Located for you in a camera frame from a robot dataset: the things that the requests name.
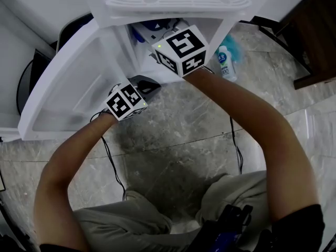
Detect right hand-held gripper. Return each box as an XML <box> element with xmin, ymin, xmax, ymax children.
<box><xmin>151</xmin><ymin>24</ymin><xmax>210</xmax><ymax>78</ymax></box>

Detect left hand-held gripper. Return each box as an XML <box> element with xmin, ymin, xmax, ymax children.
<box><xmin>106</xmin><ymin>75</ymin><xmax>162</xmax><ymax>122</ymax></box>

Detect blue cloth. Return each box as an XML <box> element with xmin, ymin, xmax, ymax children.
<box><xmin>130</xmin><ymin>19</ymin><xmax>172</xmax><ymax>44</ymax></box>

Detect person's left forearm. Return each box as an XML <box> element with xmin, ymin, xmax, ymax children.
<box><xmin>33</xmin><ymin>111</ymin><xmax>119</xmax><ymax>252</ymax></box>

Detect person's right forearm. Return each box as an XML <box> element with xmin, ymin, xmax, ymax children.
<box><xmin>183</xmin><ymin>68</ymin><xmax>320</xmax><ymax>223</ymax></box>

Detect white cabinet door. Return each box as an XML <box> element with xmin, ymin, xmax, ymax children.
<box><xmin>17</xmin><ymin>22</ymin><xmax>141</xmax><ymax>141</ymax></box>

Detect dark wooden cabinet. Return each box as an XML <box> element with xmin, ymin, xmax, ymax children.
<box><xmin>258</xmin><ymin>0</ymin><xmax>336</xmax><ymax>90</ymax></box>

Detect white plastic bottle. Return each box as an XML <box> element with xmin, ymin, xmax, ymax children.
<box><xmin>217</xmin><ymin>45</ymin><xmax>238</xmax><ymax>82</ymax></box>

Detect black chair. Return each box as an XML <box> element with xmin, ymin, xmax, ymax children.
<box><xmin>16</xmin><ymin>13</ymin><xmax>95</xmax><ymax>116</ymax></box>

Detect person's grey trousers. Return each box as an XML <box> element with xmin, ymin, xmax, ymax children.
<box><xmin>72</xmin><ymin>170</ymin><xmax>272</xmax><ymax>252</ymax></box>

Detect person's black left sleeve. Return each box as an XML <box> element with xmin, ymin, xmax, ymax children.
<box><xmin>39</xmin><ymin>242</ymin><xmax>91</xmax><ymax>252</ymax></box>

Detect person's black sleeve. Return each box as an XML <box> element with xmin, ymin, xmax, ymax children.
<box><xmin>269</xmin><ymin>203</ymin><xmax>327</xmax><ymax>252</ymax></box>
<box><xmin>39</xmin><ymin>242</ymin><xmax>91</xmax><ymax>252</ymax></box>

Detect black waist pack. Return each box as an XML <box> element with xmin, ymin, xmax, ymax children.
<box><xmin>187</xmin><ymin>204</ymin><xmax>272</xmax><ymax>252</ymax></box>

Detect person's black right sleeve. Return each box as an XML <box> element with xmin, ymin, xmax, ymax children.
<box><xmin>269</xmin><ymin>203</ymin><xmax>327</xmax><ymax>252</ymax></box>

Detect black cable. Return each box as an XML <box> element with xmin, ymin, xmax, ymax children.
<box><xmin>90</xmin><ymin>108</ymin><xmax>127</xmax><ymax>202</ymax></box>
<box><xmin>229</xmin><ymin>116</ymin><xmax>244</xmax><ymax>175</ymax></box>

